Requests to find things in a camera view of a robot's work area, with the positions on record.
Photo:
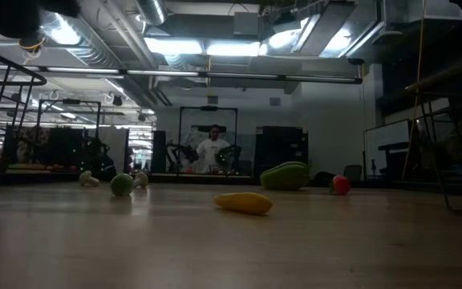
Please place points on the green ridged bell pepper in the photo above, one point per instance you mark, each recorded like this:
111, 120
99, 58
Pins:
285, 176

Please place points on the small green round vegetable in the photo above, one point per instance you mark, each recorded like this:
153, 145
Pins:
122, 184

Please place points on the black neighbouring robot arm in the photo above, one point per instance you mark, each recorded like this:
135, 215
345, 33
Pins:
231, 154
183, 152

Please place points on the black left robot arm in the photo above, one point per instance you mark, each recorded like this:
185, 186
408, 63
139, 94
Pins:
14, 16

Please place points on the person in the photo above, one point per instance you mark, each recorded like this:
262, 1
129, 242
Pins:
211, 154

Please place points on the black cabinet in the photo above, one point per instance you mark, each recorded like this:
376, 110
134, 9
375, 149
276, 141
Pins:
281, 146

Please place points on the small yellow corn cob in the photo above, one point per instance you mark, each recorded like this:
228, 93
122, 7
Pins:
243, 203

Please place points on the long horizontal metal bar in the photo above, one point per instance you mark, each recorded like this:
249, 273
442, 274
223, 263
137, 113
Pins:
215, 75

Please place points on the black speaker box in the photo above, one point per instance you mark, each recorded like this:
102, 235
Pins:
159, 148

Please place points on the ceiling light panel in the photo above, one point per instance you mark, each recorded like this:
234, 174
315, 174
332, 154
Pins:
173, 46
233, 49

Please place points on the small beige mushroom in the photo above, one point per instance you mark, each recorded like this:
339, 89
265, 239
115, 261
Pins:
141, 179
87, 178

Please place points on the white cabinet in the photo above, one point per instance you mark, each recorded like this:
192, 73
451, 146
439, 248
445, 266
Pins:
114, 141

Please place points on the small red tomato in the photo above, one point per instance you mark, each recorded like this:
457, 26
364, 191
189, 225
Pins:
341, 185

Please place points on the black office chair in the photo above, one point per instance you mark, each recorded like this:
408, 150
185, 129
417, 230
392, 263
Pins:
352, 172

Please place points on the whiteboard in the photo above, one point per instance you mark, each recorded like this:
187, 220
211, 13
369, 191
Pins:
387, 140

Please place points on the black dome ceiling device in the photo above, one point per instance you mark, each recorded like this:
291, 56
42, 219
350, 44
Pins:
31, 42

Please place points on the black metal gantry frame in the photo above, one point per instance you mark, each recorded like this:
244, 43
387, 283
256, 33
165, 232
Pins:
70, 102
208, 108

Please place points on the ribbed silver ceiling duct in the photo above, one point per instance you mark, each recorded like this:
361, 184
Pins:
94, 44

